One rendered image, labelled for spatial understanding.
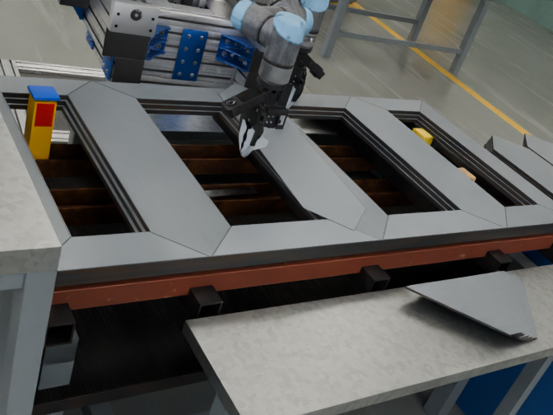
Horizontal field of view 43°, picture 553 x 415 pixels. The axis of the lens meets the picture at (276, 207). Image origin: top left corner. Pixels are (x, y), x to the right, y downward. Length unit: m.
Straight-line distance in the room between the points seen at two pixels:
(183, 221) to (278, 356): 0.33
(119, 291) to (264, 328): 0.29
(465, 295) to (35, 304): 1.02
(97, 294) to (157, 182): 0.34
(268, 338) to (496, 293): 0.63
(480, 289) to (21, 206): 1.11
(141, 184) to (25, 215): 0.54
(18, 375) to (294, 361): 0.51
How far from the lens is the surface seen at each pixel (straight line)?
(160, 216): 1.42
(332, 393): 1.32
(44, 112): 1.71
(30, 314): 1.02
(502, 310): 1.71
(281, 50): 1.60
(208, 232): 1.41
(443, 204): 1.94
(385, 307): 1.58
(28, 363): 1.09
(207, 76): 2.44
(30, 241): 0.96
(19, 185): 1.06
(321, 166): 1.81
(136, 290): 1.32
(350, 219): 1.63
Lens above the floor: 1.63
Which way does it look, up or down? 30 degrees down
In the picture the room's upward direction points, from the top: 20 degrees clockwise
